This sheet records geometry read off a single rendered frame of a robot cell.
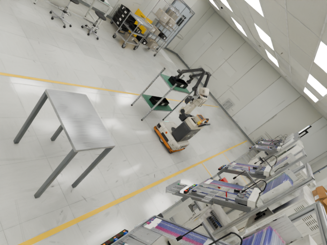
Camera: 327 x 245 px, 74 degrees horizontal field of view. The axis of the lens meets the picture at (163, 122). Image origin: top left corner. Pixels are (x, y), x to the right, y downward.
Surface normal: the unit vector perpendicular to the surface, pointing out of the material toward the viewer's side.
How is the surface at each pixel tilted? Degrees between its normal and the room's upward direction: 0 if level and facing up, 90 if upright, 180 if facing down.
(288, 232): 90
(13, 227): 0
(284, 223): 90
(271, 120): 90
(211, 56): 90
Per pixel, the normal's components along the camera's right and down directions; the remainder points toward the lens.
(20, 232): 0.65, -0.64
